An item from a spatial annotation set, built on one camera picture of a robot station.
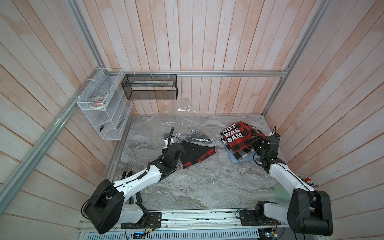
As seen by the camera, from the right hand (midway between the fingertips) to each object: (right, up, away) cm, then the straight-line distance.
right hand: (252, 136), depth 88 cm
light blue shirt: (-4, -10, -10) cm, 15 cm away
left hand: (-46, -5, -3) cm, 47 cm away
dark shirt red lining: (-35, -11, +6) cm, 37 cm away
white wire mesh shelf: (-80, +8, -11) cm, 81 cm away
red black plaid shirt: (-5, 0, +8) cm, 9 cm away
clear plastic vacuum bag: (-33, +1, -2) cm, 33 cm away
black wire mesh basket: (-65, +35, +16) cm, 76 cm away
